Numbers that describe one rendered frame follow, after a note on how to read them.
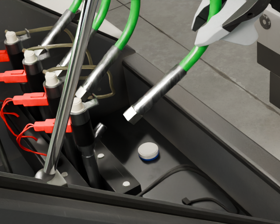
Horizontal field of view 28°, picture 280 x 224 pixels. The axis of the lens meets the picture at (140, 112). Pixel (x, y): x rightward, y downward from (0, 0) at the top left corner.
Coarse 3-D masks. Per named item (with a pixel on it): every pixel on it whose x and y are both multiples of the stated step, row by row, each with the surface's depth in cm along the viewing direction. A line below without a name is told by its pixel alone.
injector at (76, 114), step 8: (72, 112) 74; (80, 112) 74; (88, 112) 75; (72, 120) 74; (80, 120) 74; (88, 120) 75; (72, 128) 76; (80, 128) 75; (88, 128) 76; (96, 128) 78; (104, 128) 78; (80, 136) 76; (88, 136) 76; (96, 136) 78; (80, 144) 77; (88, 144) 77; (88, 152) 78; (88, 160) 79; (96, 160) 81; (88, 168) 80; (96, 168) 81; (88, 176) 82; (96, 176) 82; (96, 184) 82
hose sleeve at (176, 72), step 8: (176, 64) 68; (168, 72) 69; (176, 72) 68; (184, 72) 68; (160, 80) 69; (168, 80) 68; (176, 80) 68; (152, 88) 69; (160, 88) 69; (168, 88) 69; (144, 96) 69; (152, 96) 69; (160, 96) 69; (136, 104) 70; (144, 104) 69; (152, 104) 70; (144, 112) 70
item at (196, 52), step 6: (210, 0) 64; (216, 0) 64; (210, 6) 65; (216, 6) 64; (210, 12) 65; (216, 12) 65; (210, 18) 65; (192, 48) 68; (198, 48) 67; (204, 48) 67; (192, 54) 68; (198, 54) 67; (186, 60) 68; (192, 60) 68; (186, 66) 68
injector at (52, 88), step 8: (48, 88) 79; (56, 88) 80; (48, 96) 80; (56, 96) 80; (56, 104) 81; (56, 112) 82; (64, 136) 85; (72, 136) 86; (64, 144) 87; (72, 144) 87; (72, 152) 88; (72, 160) 89; (80, 168) 90
